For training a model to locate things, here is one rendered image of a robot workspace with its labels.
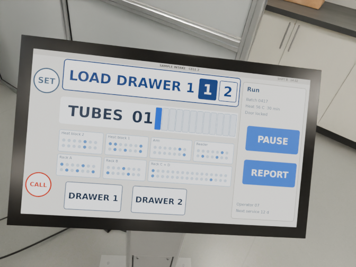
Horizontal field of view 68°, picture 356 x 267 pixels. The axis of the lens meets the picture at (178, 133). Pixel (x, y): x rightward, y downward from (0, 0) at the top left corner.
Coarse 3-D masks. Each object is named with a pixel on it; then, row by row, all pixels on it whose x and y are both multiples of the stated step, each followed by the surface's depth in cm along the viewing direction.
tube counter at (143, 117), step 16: (144, 112) 45; (160, 112) 45; (176, 112) 45; (192, 112) 46; (208, 112) 46; (224, 112) 46; (144, 128) 45; (160, 128) 45; (176, 128) 46; (192, 128) 46; (208, 128) 46; (224, 128) 46
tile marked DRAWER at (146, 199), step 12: (132, 192) 45; (144, 192) 45; (156, 192) 45; (168, 192) 46; (180, 192) 46; (132, 204) 45; (144, 204) 45; (156, 204) 46; (168, 204) 46; (180, 204) 46
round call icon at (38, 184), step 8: (32, 176) 43; (40, 176) 43; (48, 176) 44; (24, 184) 43; (32, 184) 43; (40, 184) 43; (48, 184) 44; (24, 192) 43; (32, 192) 43; (40, 192) 43; (48, 192) 44
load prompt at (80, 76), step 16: (64, 64) 43; (80, 64) 44; (96, 64) 44; (112, 64) 44; (64, 80) 43; (80, 80) 44; (96, 80) 44; (112, 80) 44; (128, 80) 44; (144, 80) 45; (160, 80) 45; (176, 80) 45; (192, 80) 46; (208, 80) 46; (224, 80) 46; (240, 80) 46; (128, 96) 45; (144, 96) 45; (160, 96) 45; (176, 96) 45; (192, 96) 46; (208, 96) 46; (224, 96) 46
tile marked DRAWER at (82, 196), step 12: (72, 192) 44; (84, 192) 44; (96, 192) 44; (108, 192) 45; (120, 192) 45; (72, 204) 44; (84, 204) 44; (96, 204) 44; (108, 204) 45; (120, 204) 45
